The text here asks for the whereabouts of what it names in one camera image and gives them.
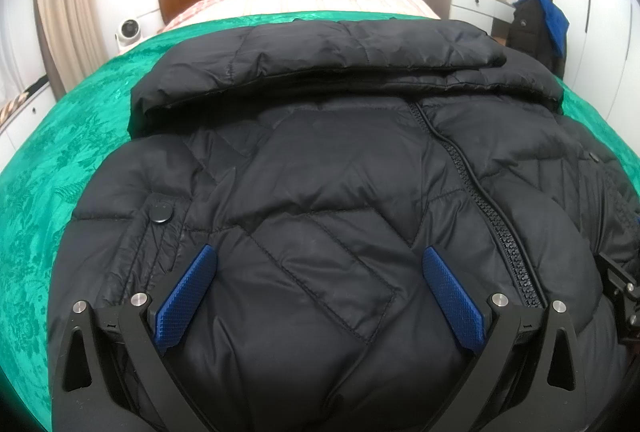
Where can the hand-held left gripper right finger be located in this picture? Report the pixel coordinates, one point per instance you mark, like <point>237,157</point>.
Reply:
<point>452,294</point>

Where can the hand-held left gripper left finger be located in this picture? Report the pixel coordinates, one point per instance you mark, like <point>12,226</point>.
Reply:
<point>185,294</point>

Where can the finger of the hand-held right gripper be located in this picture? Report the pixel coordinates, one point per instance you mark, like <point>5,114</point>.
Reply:
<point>620,274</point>

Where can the black puffer jacket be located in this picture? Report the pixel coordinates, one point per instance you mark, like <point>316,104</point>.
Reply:
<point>325,172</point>

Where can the green velvet blanket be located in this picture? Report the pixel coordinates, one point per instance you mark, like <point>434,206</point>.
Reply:
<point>50,162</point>

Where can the white low cabinet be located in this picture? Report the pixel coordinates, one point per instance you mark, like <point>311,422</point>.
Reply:
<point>25,127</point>

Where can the striped folded cloth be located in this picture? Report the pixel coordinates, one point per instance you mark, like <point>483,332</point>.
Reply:
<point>12,109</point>

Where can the black coat on chair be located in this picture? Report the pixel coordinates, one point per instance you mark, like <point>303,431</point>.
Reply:
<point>532,34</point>

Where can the blue garment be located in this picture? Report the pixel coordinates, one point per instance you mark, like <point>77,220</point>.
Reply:
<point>552,14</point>

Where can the white wardrobe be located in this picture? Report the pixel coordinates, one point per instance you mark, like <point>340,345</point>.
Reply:
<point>600,2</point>

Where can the white desk with drawer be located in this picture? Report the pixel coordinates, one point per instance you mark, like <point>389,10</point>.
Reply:
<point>470,2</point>

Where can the white sheer curtain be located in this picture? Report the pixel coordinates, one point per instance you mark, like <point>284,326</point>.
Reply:
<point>17,42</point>

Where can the white security camera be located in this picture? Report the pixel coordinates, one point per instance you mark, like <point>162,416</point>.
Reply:
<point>128,32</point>

